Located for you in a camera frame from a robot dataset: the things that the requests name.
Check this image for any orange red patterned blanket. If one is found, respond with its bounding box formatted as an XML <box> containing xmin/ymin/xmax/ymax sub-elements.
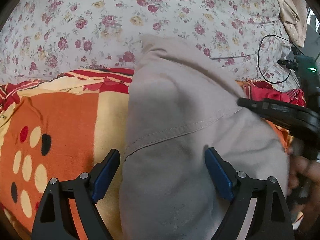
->
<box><xmin>0</xmin><ymin>68</ymin><xmax>308</xmax><ymax>240</ymax></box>

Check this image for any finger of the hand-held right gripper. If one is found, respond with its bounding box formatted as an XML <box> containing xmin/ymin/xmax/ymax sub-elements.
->
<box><xmin>237</xmin><ymin>97</ymin><xmax>320</xmax><ymax>133</ymax></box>

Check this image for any person's right hand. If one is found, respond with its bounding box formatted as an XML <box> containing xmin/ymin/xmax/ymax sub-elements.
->
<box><xmin>286</xmin><ymin>147</ymin><xmax>320</xmax><ymax>232</ymax></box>

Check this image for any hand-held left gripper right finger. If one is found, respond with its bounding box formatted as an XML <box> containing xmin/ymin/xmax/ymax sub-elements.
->
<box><xmin>204</xmin><ymin>147</ymin><xmax>295</xmax><ymax>240</ymax></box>

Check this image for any black cable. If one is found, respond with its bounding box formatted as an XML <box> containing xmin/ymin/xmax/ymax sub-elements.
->
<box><xmin>257</xmin><ymin>35</ymin><xmax>295</xmax><ymax>85</ymax></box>

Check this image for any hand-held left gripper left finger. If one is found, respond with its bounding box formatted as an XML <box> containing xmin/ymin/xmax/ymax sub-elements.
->
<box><xmin>31</xmin><ymin>149</ymin><xmax>121</xmax><ymax>240</ymax></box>

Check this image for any beige cloth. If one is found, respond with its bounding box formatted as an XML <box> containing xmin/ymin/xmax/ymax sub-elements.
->
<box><xmin>265</xmin><ymin>0</ymin><xmax>308</xmax><ymax>48</ymax></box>

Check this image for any black electronic device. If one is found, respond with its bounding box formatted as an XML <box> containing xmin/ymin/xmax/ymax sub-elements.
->
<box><xmin>277</xmin><ymin>45</ymin><xmax>320</xmax><ymax>80</ymax></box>

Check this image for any beige zip jacket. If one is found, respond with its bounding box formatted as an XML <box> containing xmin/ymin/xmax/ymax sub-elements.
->
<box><xmin>119</xmin><ymin>34</ymin><xmax>291</xmax><ymax>240</ymax></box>

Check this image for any white floral quilt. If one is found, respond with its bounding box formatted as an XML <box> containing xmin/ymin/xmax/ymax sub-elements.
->
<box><xmin>0</xmin><ymin>0</ymin><xmax>298</xmax><ymax>92</ymax></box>

